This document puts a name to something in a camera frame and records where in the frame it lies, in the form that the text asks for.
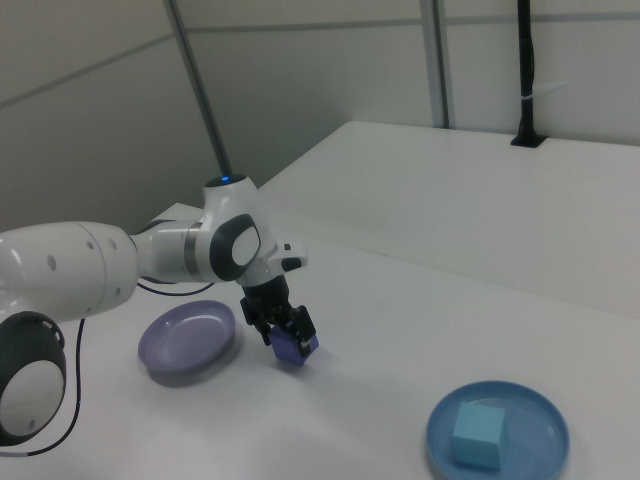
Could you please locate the white zip tie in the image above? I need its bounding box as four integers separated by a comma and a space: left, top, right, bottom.
519, 79, 572, 104

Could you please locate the slanted grey partition post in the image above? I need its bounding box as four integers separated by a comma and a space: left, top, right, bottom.
166, 0, 234, 177

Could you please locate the purple foam cube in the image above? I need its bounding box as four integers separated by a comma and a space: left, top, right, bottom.
268, 324, 321, 370

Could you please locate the blue plastic plate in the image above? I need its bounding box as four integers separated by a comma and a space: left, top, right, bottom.
425, 380, 572, 480

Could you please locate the black pole with base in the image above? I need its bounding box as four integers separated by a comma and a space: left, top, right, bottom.
509, 0, 547, 149

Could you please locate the cyan foam cube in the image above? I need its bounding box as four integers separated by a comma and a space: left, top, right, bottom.
450, 399, 507, 472

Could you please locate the upright grey partition post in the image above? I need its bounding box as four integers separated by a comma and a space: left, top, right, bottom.
421, 0, 452, 129

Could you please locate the lavender plastic plate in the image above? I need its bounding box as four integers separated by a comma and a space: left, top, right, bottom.
137, 299, 238, 379

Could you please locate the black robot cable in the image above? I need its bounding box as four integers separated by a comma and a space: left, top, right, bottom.
19, 277, 214, 457

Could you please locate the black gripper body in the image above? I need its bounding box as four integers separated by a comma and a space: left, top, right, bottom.
239, 274, 294, 329

